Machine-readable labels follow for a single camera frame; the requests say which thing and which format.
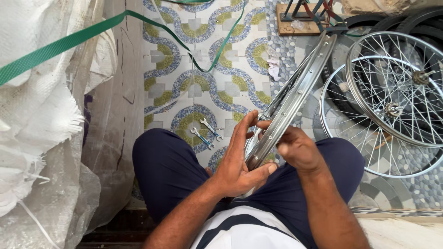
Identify person's left hand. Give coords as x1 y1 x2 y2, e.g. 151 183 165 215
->
211 110 278 198

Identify person's right hand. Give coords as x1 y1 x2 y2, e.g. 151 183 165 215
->
256 120 328 173

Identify silver bicycle wheel rim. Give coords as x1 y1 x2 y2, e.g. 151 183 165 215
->
243 30 337 171

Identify silver open-end wrench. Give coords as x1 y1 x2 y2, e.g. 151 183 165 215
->
200 118 223 141
190 127 215 150

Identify spoked bicycle wheel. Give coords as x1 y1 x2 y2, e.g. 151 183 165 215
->
319 55 443 179
346 31 443 148

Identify person's white striped shirt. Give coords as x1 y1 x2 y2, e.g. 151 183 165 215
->
190 205 308 249

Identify person's navy trousers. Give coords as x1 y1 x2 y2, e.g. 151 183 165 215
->
132 128 365 249

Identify crumpled white paper scrap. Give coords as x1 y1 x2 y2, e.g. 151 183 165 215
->
266 48 281 82

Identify wooden board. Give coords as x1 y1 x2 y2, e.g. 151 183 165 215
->
276 3 329 36

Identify clear plastic sheet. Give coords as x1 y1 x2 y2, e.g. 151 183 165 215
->
0 0 146 249

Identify metal truing stand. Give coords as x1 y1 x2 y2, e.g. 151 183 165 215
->
280 0 349 33

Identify pile of black bicycle tyres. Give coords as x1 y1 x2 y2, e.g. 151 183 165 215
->
321 8 443 139

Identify white woven sack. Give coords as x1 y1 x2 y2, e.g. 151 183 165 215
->
0 0 118 218

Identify green plastic strap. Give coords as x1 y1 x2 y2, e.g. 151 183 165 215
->
0 0 248 87

